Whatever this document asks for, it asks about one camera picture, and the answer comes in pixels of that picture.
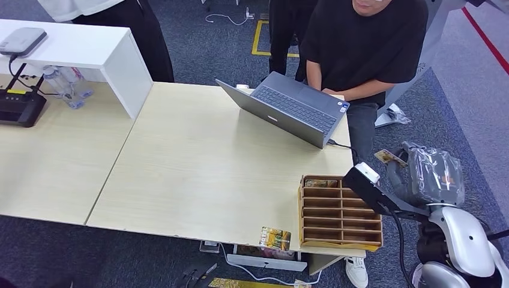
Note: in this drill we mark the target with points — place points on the flat grey device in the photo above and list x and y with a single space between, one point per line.
22 40

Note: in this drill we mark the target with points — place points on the wooden card organizer box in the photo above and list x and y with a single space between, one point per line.
322 222

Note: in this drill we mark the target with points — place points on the gold patterned sheet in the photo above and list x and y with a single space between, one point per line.
238 283

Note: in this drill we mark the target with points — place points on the person at laptop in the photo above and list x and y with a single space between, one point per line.
362 43

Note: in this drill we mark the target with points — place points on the black device on floor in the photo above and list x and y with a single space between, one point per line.
197 276

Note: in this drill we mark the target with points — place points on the small clear plastic box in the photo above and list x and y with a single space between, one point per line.
209 247

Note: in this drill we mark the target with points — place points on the white plug adapter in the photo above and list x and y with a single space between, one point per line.
249 14

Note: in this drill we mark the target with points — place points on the person's white shoe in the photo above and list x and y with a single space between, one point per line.
356 272

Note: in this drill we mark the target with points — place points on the white display stand panel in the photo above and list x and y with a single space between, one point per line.
429 47

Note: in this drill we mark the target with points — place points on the black router with antennas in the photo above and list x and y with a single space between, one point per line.
20 109

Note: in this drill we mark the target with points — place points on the standing person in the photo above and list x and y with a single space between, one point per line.
135 36
284 31

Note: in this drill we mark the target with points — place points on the clear plastic bag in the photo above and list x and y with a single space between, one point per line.
397 115

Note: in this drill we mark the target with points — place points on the black round base stand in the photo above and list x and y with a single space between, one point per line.
501 234

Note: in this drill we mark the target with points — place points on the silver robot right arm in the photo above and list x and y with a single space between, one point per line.
461 242

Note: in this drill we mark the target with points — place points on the white desk riser shelf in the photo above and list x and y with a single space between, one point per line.
83 43

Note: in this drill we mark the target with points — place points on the brown patterned card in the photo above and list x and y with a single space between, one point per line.
320 183

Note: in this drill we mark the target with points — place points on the yellow green hotel card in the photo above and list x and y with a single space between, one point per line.
275 238

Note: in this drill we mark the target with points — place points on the small white object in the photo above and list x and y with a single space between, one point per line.
242 86

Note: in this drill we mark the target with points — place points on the yellow hotel key card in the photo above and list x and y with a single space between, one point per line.
390 157

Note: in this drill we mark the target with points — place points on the person's left forearm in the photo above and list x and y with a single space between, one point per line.
358 90

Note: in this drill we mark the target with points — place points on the grey open laptop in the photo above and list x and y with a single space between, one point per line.
294 105

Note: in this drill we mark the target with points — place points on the person's right forearm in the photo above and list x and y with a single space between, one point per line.
313 75

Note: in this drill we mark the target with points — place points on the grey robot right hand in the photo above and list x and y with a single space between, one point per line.
431 179

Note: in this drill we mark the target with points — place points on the white power strip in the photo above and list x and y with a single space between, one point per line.
266 262

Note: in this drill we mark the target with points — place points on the red floor tape line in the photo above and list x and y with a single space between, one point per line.
487 39

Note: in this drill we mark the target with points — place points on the clear plastic water bottle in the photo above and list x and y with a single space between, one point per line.
79 83
59 85

